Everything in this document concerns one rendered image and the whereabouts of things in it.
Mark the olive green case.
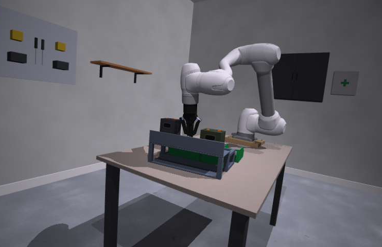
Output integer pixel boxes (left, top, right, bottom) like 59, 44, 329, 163
200, 128, 225, 143

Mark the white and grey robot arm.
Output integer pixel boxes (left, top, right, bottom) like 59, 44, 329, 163
181, 43, 286, 142

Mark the dark grey metal shelf rack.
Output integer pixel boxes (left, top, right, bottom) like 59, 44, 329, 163
148, 130, 237, 180

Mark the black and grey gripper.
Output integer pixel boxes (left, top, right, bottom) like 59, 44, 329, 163
179, 104, 201, 137

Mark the black tool case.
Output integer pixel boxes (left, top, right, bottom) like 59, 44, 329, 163
160, 118, 182, 135

